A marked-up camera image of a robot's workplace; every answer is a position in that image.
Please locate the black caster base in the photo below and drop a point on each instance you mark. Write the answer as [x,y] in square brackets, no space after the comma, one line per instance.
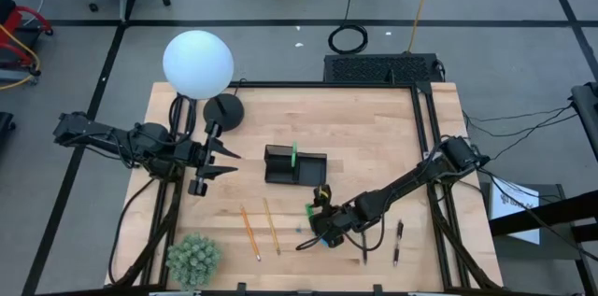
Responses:
[4,123]

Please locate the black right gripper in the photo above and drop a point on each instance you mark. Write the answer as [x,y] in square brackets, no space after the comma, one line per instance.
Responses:
[341,223]

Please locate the small green note pad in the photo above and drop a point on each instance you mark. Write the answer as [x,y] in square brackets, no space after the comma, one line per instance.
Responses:
[308,210]

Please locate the yellow pencil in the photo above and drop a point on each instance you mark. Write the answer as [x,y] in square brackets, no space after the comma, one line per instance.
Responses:
[271,226]

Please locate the white paper sheet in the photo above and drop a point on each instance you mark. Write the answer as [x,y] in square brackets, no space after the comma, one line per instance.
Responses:
[509,207]

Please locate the black stand beam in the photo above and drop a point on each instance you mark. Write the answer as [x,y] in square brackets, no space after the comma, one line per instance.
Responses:
[537,216]

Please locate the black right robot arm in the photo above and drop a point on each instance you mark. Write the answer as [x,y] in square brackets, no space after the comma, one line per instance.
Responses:
[406,181]

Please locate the black aluminium table frame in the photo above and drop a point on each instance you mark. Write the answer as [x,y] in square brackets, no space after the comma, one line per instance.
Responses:
[327,84]

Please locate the red cart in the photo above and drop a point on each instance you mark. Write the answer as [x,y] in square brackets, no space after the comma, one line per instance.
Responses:
[11,18]

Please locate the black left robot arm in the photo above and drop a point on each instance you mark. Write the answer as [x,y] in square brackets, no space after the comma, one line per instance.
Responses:
[93,130]

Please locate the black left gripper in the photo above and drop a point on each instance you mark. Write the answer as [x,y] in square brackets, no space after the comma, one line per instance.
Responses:
[194,158]

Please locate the orange pencil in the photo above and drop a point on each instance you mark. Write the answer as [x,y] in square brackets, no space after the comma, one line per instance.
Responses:
[250,233]

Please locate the green artificial plant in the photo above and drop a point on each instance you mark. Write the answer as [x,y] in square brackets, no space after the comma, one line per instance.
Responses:
[194,261]

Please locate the black pen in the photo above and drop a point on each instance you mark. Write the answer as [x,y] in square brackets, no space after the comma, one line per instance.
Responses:
[365,251]
[398,242]

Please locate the black mesh desk organizer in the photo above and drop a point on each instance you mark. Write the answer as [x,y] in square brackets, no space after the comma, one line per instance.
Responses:
[308,170]

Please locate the blue sticky note pad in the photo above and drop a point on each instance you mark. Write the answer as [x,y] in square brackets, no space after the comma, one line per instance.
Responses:
[326,241]

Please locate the white globe desk lamp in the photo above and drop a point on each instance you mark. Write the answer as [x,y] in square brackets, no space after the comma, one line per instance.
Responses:
[198,65]

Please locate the small blue eraser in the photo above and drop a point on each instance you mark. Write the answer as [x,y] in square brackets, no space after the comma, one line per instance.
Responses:
[299,229]

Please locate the black grey equipment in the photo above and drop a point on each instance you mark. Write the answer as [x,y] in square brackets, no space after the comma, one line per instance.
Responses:
[588,109]

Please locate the black perforated metal case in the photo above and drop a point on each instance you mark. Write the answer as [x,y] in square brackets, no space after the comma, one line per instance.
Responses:
[380,68]

